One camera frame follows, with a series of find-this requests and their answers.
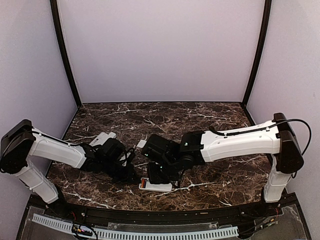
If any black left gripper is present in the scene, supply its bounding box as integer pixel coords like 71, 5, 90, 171
101, 158, 141, 185

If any orange battery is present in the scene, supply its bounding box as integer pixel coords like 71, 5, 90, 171
141, 178, 146, 188

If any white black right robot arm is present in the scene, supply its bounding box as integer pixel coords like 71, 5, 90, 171
138, 112, 307, 217

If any black front rail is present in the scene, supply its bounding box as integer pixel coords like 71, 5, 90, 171
45, 193, 304, 227

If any white remote control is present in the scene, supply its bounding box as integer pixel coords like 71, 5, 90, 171
138, 177, 173, 193

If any white battery cover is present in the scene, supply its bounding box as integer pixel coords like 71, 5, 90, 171
136, 139, 147, 149

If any white slotted cable duct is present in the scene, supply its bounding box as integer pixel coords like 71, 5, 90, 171
32, 213, 239, 240

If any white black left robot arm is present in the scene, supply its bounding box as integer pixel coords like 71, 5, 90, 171
0, 119, 140, 218

